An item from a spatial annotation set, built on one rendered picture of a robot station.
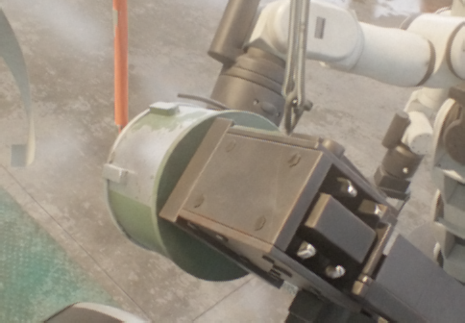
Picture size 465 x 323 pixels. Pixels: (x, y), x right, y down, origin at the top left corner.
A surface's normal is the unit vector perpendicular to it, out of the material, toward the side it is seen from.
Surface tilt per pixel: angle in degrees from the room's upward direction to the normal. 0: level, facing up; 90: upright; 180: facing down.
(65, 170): 0
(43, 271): 0
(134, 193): 72
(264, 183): 43
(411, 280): 65
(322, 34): 59
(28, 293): 0
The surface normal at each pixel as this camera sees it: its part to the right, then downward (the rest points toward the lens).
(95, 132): 0.00, -0.77
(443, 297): 0.56, 0.12
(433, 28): -0.71, -0.52
